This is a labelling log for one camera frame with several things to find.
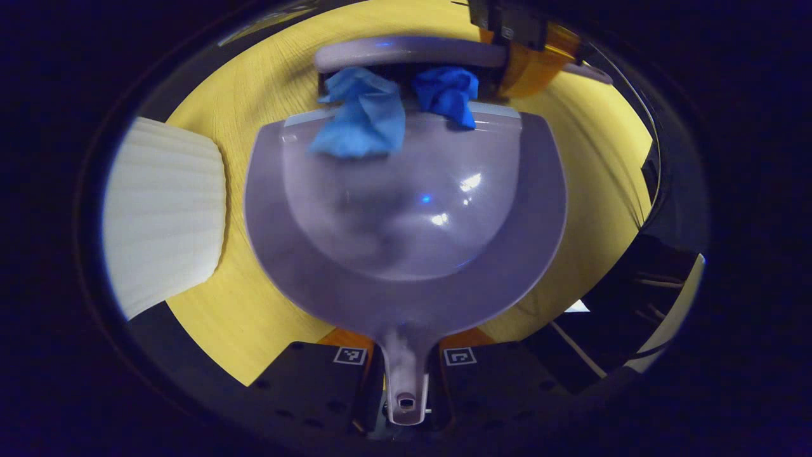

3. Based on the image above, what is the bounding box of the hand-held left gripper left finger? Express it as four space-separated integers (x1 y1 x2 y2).
247 327 384 439

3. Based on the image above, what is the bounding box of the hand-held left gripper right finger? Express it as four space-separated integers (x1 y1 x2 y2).
431 327 572 432

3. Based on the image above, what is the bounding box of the small pale lilac broom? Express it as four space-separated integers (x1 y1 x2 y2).
314 35 614 115

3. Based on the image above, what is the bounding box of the pale lilac plastic dustpan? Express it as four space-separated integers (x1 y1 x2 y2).
244 102 568 426

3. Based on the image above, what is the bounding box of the light blue paper ball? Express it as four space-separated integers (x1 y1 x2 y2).
308 67 407 159

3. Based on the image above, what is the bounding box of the white ribbed garbage bin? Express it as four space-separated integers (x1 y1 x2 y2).
101 116 227 321

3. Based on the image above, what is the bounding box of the yellow wooden desktop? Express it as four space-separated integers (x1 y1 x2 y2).
164 0 654 388

